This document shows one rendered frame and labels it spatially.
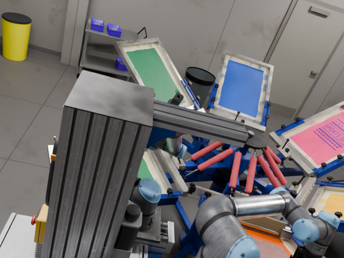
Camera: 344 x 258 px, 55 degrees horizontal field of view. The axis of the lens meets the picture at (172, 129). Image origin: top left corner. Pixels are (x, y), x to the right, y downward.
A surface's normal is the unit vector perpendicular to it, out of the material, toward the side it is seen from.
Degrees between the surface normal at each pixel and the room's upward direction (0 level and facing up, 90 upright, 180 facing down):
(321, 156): 32
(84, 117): 90
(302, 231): 80
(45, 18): 90
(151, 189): 7
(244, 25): 90
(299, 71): 90
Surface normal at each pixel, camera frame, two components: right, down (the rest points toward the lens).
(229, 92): 0.18, -0.43
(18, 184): 0.29, -0.81
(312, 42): 0.02, 0.54
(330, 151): -0.22, -0.70
